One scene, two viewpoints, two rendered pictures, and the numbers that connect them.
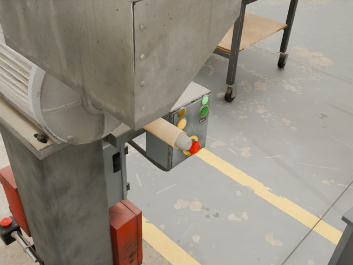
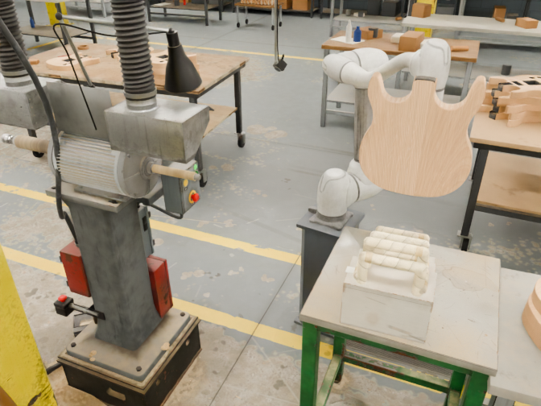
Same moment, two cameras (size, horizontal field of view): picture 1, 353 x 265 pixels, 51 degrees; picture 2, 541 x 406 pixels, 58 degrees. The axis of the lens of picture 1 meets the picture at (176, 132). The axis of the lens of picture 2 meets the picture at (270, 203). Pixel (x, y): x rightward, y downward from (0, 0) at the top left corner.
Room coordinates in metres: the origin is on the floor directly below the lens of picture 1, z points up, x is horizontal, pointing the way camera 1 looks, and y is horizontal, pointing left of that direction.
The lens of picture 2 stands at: (-1.11, 0.26, 2.09)
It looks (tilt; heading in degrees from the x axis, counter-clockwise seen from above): 31 degrees down; 341
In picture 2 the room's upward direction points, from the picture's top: straight up
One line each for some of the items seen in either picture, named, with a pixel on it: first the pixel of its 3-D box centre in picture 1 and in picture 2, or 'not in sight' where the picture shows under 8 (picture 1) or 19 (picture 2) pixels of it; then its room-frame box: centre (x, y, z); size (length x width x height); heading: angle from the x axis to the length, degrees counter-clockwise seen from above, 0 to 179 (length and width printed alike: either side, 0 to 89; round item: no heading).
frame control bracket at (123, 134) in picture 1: (138, 125); (158, 192); (0.84, 0.11, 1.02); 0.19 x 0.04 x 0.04; 138
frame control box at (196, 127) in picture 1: (154, 125); (166, 191); (0.88, 0.07, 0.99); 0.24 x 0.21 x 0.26; 48
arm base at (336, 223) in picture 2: not in sight; (328, 213); (0.84, -0.74, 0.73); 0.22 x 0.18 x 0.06; 40
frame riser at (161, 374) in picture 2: not in sight; (134, 352); (0.81, 0.34, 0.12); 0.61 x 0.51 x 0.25; 138
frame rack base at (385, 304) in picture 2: not in sight; (387, 298); (-0.11, -0.49, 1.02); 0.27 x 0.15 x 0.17; 52
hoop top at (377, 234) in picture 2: not in sight; (399, 239); (0.04, -0.61, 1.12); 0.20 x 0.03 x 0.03; 50
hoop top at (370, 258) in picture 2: not in sight; (392, 262); (-0.15, -0.46, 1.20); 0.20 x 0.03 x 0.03; 50
